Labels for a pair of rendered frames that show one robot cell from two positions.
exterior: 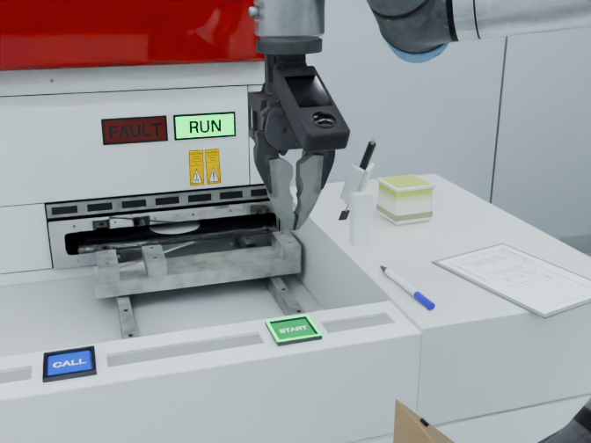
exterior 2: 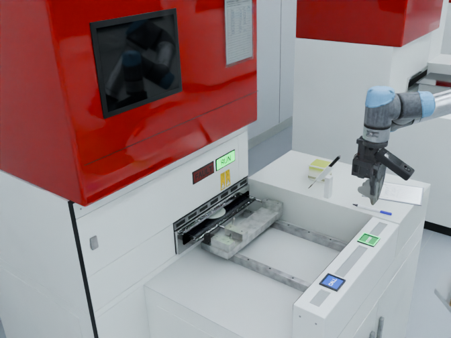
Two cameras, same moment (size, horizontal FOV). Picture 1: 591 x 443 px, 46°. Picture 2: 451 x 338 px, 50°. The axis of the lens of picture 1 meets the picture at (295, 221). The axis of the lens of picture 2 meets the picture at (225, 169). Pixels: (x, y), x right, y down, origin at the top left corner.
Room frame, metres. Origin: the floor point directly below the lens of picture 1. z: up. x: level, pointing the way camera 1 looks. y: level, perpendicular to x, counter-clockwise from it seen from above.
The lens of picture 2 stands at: (-0.05, 1.10, 1.84)
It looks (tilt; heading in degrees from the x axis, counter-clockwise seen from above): 25 degrees down; 326
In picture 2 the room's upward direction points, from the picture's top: 2 degrees counter-clockwise
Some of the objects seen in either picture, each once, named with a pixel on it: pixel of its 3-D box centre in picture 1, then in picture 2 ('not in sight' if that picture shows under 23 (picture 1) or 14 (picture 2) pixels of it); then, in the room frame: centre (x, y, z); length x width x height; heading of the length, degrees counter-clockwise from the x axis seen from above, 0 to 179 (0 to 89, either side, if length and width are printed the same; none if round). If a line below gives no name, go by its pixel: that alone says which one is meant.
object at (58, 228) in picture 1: (169, 232); (215, 216); (1.28, 0.25, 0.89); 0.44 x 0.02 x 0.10; 107
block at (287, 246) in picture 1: (286, 244); (272, 204); (1.22, 0.02, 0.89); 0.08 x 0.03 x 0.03; 17
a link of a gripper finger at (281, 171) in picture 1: (275, 188); (366, 192); (0.77, 0.02, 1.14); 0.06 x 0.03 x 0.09; 18
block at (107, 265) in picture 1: (107, 265); (222, 242); (1.12, 0.33, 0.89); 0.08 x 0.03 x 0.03; 17
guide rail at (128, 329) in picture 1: (128, 330); (258, 267); (0.99, 0.27, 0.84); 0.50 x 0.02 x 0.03; 17
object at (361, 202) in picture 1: (357, 201); (324, 180); (1.05, -0.10, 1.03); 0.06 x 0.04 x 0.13; 17
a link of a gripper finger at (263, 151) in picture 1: (275, 154); (374, 180); (0.75, 0.02, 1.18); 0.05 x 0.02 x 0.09; 108
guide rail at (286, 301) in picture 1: (290, 308); (298, 231); (1.07, 0.01, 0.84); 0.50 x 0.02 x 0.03; 17
